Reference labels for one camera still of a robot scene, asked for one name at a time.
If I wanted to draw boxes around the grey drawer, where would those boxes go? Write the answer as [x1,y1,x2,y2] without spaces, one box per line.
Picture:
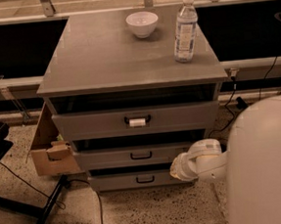
[52,101,218,141]
[88,170,182,192]
[73,142,192,171]

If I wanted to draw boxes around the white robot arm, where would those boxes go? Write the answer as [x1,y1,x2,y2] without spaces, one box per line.
[170,95,281,224]

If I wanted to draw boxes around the grey drawer cabinet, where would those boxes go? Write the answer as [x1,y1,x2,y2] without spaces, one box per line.
[30,0,238,199]

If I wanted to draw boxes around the grey bottom drawer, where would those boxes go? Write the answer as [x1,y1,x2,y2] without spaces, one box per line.
[88,170,182,192]

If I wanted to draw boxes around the grey top drawer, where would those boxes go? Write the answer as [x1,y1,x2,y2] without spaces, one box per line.
[52,101,218,141]

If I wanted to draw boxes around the white ceramic bowl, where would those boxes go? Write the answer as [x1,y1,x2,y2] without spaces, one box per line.
[125,11,158,38]

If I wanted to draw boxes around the brown cardboard box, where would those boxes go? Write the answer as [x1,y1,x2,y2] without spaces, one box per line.
[30,105,81,176]

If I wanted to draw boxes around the black stand leg right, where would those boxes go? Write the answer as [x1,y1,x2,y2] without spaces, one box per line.
[236,97,248,110]

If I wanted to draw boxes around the clear plastic water bottle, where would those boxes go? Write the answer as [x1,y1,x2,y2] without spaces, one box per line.
[174,0,198,63]

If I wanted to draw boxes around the black cable on floor left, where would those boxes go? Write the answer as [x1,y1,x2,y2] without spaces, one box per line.
[0,147,68,216]

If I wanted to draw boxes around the black stand frame left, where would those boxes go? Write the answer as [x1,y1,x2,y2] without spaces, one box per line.
[0,113,74,224]

